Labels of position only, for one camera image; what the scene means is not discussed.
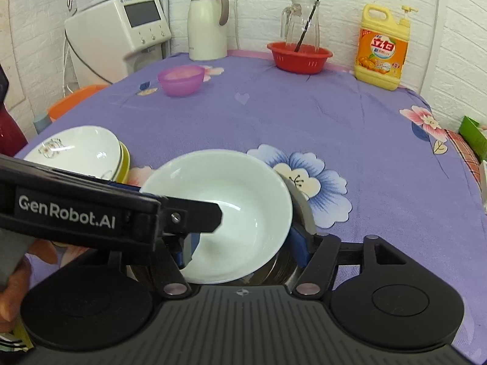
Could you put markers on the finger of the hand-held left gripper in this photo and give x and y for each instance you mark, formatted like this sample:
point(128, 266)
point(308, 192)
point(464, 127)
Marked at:
point(194, 216)

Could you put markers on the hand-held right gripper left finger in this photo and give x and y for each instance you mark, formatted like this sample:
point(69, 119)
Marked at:
point(192, 247)

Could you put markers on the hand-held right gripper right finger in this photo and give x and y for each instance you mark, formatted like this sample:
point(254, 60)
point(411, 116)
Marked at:
point(302, 249)

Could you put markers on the stainless steel bowl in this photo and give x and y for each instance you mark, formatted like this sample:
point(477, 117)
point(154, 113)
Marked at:
point(302, 216)

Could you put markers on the plain white deep plate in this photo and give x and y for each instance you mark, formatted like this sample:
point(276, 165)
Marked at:
point(236, 205)

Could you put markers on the white floral plate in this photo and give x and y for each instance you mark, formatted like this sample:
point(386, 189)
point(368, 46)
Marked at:
point(76, 152)

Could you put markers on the yellow plastic plate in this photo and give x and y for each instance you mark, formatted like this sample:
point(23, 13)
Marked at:
point(123, 163)

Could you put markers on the person's left hand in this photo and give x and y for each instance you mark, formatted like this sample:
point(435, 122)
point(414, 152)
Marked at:
point(15, 300)

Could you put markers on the grey-blue container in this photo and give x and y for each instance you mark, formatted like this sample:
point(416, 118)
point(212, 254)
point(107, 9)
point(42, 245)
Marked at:
point(42, 123)

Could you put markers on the orange plastic stool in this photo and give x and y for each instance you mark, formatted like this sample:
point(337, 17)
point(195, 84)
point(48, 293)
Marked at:
point(68, 102)

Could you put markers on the purple floral tablecloth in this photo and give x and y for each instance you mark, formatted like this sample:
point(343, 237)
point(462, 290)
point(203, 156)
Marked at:
point(266, 114)

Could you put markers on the purple plastic bowl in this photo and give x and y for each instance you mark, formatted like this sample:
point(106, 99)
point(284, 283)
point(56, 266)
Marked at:
point(180, 83)

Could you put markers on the striped clothing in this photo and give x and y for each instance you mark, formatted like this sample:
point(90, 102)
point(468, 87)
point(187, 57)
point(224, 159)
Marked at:
point(15, 344)

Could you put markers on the white appliance with screen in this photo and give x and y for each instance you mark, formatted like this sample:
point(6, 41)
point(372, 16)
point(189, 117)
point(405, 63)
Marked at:
point(114, 38)

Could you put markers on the red plastic basket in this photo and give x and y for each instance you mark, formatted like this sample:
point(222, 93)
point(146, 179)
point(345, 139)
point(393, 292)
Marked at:
point(300, 62)

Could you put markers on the plaid cloth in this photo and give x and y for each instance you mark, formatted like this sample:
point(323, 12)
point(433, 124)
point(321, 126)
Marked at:
point(462, 150)

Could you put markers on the white thermos jug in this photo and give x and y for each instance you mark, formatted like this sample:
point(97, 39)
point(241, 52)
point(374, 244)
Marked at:
point(205, 26)

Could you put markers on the green box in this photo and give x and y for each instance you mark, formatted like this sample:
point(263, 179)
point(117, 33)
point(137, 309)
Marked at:
point(471, 137)

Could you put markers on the yellow detergent bottle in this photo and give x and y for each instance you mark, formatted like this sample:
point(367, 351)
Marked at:
point(380, 57)

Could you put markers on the glass pitcher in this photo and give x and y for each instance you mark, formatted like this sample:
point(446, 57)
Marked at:
point(296, 26)

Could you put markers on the black stirring stick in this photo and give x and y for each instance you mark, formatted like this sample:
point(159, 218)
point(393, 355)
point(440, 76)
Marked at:
point(310, 17)

